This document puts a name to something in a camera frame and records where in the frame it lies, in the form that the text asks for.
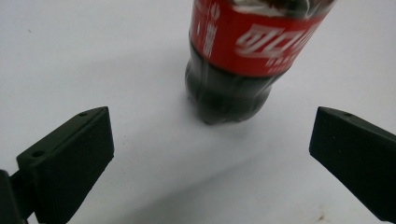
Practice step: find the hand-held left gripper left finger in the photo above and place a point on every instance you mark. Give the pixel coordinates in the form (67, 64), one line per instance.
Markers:
(71, 161)

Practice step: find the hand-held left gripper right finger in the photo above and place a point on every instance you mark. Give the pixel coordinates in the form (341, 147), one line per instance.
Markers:
(355, 155)

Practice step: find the cola bottle with red label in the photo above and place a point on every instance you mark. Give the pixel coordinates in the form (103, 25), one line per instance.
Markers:
(249, 46)

